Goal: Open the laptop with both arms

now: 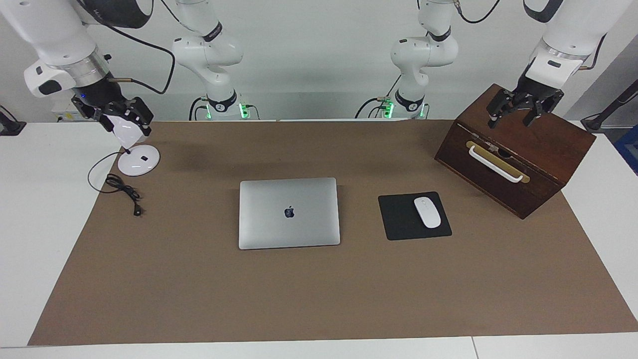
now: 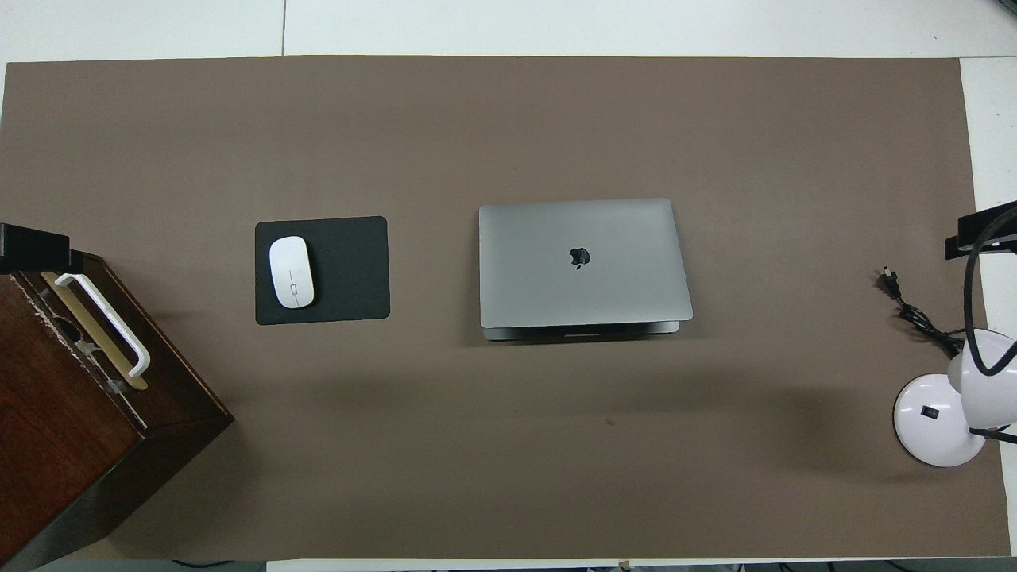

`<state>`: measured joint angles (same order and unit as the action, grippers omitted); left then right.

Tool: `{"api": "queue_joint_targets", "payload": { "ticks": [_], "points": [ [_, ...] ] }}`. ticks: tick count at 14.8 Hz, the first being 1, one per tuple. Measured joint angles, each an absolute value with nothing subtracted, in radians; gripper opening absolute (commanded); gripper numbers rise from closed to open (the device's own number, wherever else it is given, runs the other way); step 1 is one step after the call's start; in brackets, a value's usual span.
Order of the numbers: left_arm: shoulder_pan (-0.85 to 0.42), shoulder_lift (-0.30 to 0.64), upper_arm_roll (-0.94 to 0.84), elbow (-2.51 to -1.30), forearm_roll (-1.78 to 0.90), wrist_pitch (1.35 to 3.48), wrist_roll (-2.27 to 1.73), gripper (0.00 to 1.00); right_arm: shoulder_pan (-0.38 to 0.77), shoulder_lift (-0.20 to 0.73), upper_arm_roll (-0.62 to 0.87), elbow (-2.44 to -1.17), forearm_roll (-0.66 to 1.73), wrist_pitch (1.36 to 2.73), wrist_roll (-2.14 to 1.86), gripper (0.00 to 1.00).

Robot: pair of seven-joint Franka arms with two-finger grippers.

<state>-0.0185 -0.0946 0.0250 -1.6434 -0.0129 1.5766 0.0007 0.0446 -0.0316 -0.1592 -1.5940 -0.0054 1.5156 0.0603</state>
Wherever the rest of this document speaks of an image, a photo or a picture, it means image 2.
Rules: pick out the black right gripper camera box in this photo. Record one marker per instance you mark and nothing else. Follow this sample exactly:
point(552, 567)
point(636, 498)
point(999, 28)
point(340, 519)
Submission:
point(989, 226)

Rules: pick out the black left gripper camera box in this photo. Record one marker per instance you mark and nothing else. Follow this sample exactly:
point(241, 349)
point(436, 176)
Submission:
point(32, 248)

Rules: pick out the dark brown wooden box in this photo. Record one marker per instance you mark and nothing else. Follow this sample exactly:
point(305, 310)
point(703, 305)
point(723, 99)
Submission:
point(56, 413)

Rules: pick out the white computer mouse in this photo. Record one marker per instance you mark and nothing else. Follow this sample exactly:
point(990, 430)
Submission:
point(291, 272)

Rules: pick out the large brown table mat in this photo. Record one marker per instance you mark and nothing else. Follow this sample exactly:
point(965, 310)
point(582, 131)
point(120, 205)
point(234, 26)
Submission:
point(508, 445)

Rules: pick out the white desk lamp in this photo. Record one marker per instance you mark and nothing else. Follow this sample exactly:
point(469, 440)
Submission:
point(933, 421)

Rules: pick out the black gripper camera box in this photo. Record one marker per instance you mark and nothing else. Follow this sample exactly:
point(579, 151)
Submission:
point(989, 226)
point(32, 248)

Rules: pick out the silver grey laptop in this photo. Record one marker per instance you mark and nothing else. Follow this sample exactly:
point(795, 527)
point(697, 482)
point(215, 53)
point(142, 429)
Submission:
point(584, 274)

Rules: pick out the black mouse pad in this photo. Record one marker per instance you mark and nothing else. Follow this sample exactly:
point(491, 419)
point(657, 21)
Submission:
point(349, 270)

